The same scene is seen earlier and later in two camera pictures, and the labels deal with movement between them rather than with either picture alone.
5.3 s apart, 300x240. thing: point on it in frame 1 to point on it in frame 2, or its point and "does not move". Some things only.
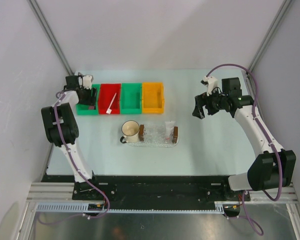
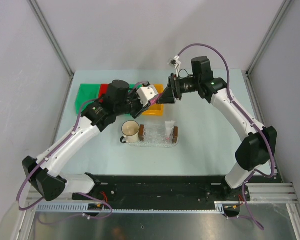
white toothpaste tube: x=169 y=127 does not move
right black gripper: x=202 y=100 to x=168 y=97
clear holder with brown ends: x=157 y=133 does not move
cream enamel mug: x=130 y=130 does not move
